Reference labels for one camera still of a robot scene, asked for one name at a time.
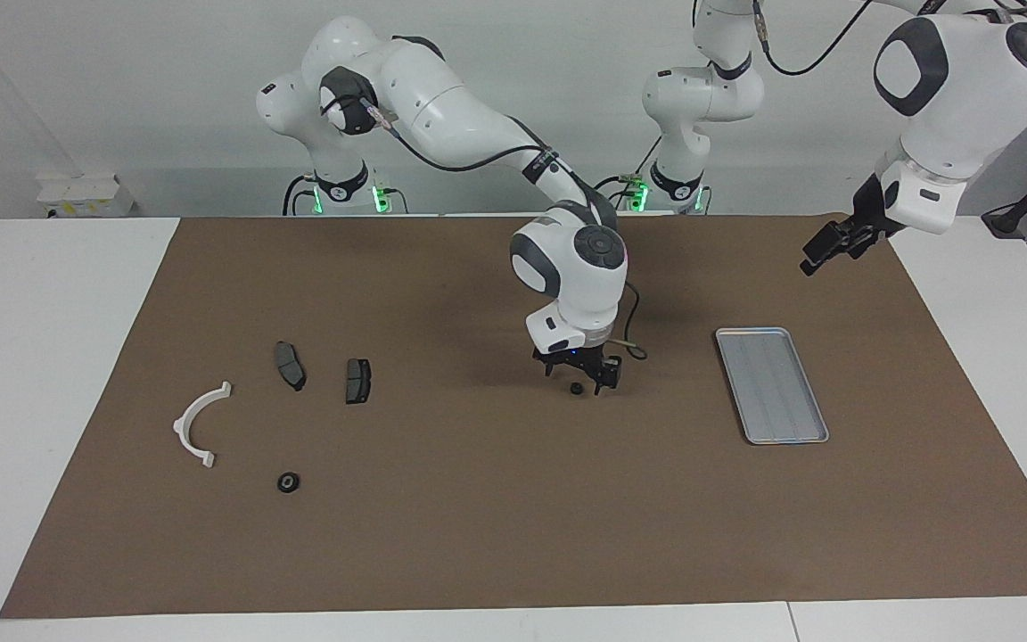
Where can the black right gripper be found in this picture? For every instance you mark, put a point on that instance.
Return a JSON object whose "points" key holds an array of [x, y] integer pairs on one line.
{"points": [[580, 361]]}

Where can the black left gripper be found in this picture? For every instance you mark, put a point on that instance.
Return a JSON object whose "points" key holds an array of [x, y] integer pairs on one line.
{"points": [[872, 218]]}

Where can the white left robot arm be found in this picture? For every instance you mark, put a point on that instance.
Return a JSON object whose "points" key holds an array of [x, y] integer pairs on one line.
{"points": [[959, 98]]}

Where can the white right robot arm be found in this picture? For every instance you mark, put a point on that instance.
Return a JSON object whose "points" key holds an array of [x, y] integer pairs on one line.
{"points": [[442, 98]]}

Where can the silver metal tray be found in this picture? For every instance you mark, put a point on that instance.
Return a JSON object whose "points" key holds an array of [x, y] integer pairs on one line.
{"points": [[776, 392]]}

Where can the brown table mat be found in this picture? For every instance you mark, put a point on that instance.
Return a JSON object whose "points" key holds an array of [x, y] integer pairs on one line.
{"points": [[478, 535]]}

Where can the small metal connector plug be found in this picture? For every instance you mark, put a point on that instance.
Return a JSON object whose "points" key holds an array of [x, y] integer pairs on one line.
{"points": [[629, 178]]}

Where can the dark grey brake pad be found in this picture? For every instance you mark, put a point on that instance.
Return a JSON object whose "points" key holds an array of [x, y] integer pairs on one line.
{"points": [[357, 382], [287, 366]]}

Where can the white box with yellow labels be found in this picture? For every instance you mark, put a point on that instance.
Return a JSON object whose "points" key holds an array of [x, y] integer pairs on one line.
{"points": [[86, 194]]}

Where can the white curved plastic bracket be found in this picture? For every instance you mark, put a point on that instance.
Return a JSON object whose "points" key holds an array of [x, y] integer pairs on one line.
{"points": [[184, 428]]}

